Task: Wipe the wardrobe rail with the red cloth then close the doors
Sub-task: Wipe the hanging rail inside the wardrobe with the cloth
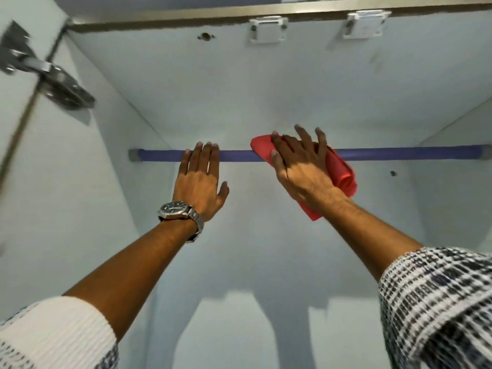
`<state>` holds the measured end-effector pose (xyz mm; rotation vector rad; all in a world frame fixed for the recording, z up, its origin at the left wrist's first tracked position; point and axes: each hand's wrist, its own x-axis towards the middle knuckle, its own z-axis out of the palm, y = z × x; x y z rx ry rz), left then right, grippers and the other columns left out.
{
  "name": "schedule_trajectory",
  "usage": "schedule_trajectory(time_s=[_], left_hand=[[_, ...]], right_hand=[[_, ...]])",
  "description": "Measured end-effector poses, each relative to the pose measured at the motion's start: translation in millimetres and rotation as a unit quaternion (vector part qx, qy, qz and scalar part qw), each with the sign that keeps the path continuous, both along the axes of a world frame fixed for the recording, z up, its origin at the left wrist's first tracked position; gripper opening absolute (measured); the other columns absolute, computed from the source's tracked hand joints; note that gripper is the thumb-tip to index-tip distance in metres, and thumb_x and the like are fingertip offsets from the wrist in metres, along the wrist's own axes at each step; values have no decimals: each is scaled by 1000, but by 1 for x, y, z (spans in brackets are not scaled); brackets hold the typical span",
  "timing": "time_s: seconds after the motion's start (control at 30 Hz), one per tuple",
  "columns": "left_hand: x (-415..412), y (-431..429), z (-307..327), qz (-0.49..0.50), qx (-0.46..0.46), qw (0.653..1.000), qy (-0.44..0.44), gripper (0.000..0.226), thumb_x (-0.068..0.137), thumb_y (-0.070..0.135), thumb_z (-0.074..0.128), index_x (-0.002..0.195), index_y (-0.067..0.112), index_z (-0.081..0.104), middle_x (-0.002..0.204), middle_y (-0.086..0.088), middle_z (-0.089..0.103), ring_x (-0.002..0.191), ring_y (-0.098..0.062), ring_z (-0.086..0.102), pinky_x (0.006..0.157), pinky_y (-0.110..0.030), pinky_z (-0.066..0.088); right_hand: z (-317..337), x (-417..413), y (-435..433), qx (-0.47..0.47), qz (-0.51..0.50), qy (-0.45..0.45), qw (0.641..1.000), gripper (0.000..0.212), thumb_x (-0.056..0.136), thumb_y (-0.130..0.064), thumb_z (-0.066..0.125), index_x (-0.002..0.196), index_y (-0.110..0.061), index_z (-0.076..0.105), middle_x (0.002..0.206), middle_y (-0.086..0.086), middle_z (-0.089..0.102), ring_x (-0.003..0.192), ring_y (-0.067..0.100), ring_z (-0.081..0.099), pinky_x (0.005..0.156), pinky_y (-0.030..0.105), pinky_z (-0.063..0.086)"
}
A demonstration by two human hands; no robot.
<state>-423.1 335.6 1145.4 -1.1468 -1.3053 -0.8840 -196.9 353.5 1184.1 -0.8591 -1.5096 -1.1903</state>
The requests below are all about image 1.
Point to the person's left hand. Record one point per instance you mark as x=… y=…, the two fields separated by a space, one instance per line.
x=198 y=184

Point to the person's right hand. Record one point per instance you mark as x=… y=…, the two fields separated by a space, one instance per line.
x=303 y=170

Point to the person's left little finger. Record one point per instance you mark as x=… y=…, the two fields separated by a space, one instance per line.
x=185 y=162

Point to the person's left thumb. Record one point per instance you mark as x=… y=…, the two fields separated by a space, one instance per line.
x=224 y=192

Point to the person's right middle finger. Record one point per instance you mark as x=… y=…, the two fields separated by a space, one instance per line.
x=304 y=138

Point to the person's left middle finger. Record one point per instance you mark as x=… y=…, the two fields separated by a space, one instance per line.
x=206 y=159

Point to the person's right thumb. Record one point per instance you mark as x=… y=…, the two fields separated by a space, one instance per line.
x=277 y=162

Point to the red cleaning cloth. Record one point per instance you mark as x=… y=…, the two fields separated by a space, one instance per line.
x=342 y=170

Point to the person's right forearm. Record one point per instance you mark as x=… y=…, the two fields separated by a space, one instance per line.
x=365 y=236

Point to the person's left forearm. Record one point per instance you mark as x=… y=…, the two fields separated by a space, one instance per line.
x=134 y=265

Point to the silver wristwatch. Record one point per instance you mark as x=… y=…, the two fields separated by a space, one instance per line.
x=180 y=211

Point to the grey rod end holder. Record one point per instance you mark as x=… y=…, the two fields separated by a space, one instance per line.
x=486 y=152
x=134 y=155

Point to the white wardrobe cabinet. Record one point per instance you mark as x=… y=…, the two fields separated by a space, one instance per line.
x=246 y=92

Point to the blue closet rod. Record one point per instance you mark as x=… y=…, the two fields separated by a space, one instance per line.
x=403 y=153

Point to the metal cabinet hinge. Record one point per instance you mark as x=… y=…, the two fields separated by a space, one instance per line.
x=57 y=82

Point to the white cabinet door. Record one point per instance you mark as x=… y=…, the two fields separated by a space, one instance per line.
x=34 y=180

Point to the white knit left sleeve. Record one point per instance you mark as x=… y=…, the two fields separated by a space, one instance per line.
x=53 y=334

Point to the black white patterned right sleeve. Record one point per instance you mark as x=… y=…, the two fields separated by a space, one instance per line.
x=442 y=311

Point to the white plastic bracket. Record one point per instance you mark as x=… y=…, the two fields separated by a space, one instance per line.
x=366 y=23
x=268 y=29

